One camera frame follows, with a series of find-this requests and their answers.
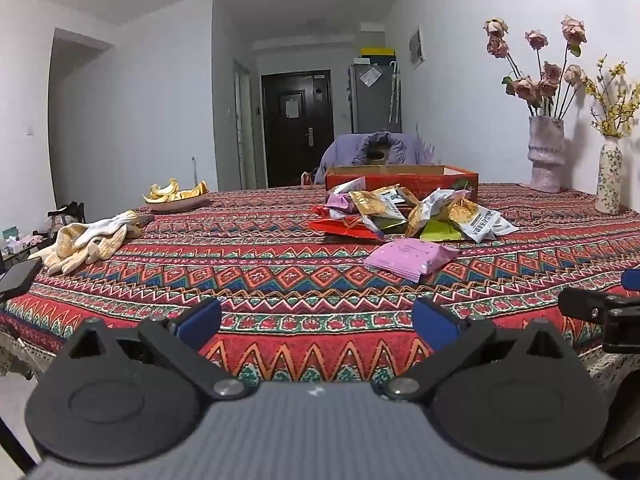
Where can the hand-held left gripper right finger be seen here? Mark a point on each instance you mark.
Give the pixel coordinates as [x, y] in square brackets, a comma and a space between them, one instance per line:
[435, 320]

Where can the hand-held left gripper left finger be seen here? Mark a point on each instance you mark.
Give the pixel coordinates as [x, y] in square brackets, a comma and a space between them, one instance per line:
[200, 317]

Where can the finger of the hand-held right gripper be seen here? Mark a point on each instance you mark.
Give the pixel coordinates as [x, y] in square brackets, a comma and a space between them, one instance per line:
[580, 302]
[631, 280]

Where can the pink snack packet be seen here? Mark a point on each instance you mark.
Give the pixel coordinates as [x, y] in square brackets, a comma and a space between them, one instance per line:
[410, 257]

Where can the green snack packet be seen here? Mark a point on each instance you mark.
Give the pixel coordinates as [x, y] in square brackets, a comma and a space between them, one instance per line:
[440, 232]

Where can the pile of mixed snack packets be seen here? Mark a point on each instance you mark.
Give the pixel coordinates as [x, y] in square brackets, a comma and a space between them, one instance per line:
[380, 207]

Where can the red cardboard box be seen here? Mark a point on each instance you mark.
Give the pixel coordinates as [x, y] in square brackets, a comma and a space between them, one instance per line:
[400, 180]

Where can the white floral vase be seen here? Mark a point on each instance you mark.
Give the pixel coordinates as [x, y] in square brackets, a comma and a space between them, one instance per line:
[608, 175]

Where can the round plate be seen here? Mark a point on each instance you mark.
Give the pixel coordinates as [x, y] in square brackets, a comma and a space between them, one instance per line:
[175, 203]

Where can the yellow fruit peels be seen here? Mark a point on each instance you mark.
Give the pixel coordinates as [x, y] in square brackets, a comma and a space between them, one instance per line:
[170, 191]

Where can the cream yellow cloth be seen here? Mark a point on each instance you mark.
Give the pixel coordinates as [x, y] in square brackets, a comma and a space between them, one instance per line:
[85, 240]

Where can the thin metal stick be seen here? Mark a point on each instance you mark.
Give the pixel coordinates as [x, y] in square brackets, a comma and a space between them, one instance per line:
[193, 170]

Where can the pink ceramic vase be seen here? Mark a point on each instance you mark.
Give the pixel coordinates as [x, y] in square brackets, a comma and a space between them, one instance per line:
[546, 155]

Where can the yellow flower branches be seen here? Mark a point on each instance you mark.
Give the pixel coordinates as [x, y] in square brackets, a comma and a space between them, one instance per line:
[612, 105]

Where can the black smartphone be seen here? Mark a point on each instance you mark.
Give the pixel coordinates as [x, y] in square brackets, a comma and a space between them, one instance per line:
[17, 276]

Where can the purple padded jacket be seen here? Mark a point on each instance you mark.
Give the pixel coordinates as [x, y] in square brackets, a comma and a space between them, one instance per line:
[345, 152]

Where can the dark entrance door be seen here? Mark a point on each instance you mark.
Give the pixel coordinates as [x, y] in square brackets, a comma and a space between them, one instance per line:
[295, 150]

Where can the clutter of small items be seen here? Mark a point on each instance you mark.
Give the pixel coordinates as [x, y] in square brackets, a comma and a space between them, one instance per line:
[20, 240]

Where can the white glass door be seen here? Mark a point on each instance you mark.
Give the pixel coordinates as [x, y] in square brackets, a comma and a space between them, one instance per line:
[245, 125]

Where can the dried pink roses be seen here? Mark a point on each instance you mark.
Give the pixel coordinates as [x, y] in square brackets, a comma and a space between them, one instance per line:
[542, 80]

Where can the grey refrigerator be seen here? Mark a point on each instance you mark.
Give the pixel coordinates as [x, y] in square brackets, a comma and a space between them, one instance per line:
[372, 105]

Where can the paper sheet on door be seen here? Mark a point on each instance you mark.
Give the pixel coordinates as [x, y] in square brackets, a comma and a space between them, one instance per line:
[290, 108]

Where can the white umbrella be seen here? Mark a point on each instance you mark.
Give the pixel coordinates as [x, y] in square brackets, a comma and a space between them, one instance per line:
[395, 90]

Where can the clear plastic bag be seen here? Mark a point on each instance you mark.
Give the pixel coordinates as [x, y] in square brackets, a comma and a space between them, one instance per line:
[370, 76]

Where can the yellow box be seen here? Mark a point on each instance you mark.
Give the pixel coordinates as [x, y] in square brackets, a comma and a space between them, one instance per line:
[377, 51]

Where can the grey wall panel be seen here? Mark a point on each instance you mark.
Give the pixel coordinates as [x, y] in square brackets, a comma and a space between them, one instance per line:
[416, 47]

